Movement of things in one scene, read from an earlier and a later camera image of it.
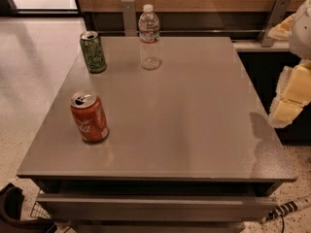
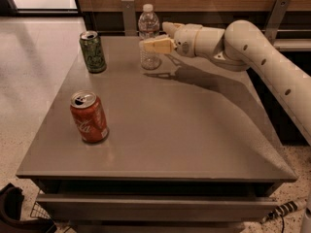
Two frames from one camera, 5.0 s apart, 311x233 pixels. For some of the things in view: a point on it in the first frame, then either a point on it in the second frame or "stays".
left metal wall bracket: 129,17 stays
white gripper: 301,33 -> 185,40
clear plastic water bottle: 150,39 stays
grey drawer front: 156,208 stays
